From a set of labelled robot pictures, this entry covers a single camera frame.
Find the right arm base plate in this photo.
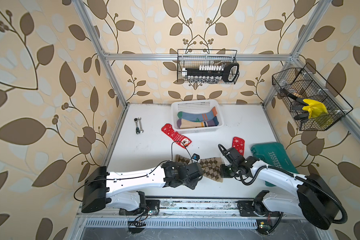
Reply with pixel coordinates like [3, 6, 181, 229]
[236, 200, 281, 217]

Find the yellow rubber glove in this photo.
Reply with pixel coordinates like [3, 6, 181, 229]
[302, 99, 329, 119]

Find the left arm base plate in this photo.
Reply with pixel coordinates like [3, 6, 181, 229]
[119, 199, 160, 216]

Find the green handled ratchet wrench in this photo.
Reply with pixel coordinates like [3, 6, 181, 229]
[134, 118, 141, 135]

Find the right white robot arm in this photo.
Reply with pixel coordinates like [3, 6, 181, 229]
[218, 144, 348, 230]

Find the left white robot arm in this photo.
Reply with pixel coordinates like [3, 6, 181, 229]
[74, 161, 204, 213]

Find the red christmas sock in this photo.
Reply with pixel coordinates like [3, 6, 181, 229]
[161, 124, 192, 149]
[232, 137, 245, 156]

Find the black tool in basket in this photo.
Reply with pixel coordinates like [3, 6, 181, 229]
[282, 88, 310, 123]

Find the silver wrench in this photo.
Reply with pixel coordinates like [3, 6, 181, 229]
[138, 118, 144, 134]

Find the green plastic tool case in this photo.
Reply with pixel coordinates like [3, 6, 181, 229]
[248, 142, 299, 192]

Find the blue striped sock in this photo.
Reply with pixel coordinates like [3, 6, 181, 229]
[177, 107, 218, 122]

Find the black wire basket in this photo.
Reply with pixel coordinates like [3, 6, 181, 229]
[177, 49, 240, 85]
[272, 63, 354, 132]

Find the beige purple sock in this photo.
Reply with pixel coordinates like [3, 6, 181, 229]
[177, 119, 208, 129]
[202, 116, 219, 127]

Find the black socket set holder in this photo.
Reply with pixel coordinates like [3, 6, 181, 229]
[180, 63, 240, 84]

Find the brown argyle sock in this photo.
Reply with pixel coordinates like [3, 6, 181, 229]
[199, 158, 223, 183]
[175, 155, 192, 165]

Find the back black wire basket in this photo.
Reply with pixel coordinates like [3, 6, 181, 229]
[177, 49, 240, 85]

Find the white plastic basket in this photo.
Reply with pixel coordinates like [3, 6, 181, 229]
[171, 100, 225, 134]

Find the right black wire basket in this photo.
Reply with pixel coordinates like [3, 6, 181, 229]
[272, 63, 354, 132]

